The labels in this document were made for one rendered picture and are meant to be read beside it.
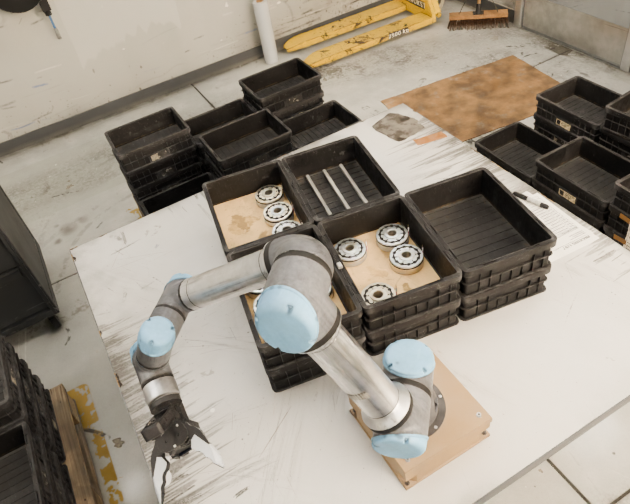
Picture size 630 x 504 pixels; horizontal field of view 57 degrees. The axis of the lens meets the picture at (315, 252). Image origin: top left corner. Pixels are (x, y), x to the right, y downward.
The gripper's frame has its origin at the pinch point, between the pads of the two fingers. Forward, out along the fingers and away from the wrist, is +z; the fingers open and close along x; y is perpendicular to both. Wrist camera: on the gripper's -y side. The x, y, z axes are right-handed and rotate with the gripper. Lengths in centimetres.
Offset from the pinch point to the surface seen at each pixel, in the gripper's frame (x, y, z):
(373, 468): -30, 39, 10
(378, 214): -68, 50, -58
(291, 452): -12.6, 38.2, -4.1
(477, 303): -78, 54, -17
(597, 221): -151, 125, -41
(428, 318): -63, 47, -19
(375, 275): -57, 47, -39
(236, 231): -24, 51, -82
